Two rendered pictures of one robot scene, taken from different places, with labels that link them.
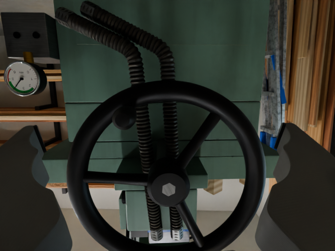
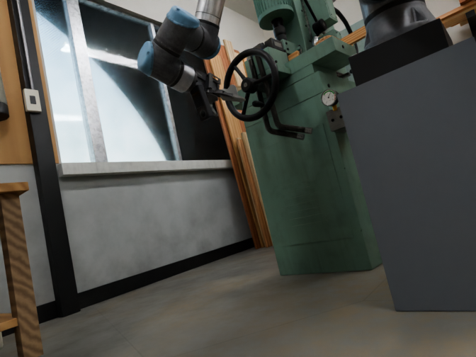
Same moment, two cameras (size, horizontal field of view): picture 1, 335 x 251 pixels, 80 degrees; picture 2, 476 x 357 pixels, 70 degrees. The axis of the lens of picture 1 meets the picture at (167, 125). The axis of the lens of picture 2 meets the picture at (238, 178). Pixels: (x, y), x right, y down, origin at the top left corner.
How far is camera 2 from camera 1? 1.18 m
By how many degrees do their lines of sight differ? 40
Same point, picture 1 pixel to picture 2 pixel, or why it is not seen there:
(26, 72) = (327, 101)
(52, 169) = (323, 49)
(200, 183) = not seen: hidden behind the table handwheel
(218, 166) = not seen: hidden behind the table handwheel
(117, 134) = (296, 86)
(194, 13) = (278, 155)
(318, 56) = (253, 193)
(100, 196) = not seen: outside the picture
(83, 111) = (314, 91)
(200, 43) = (273, 144)
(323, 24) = (259, 215)
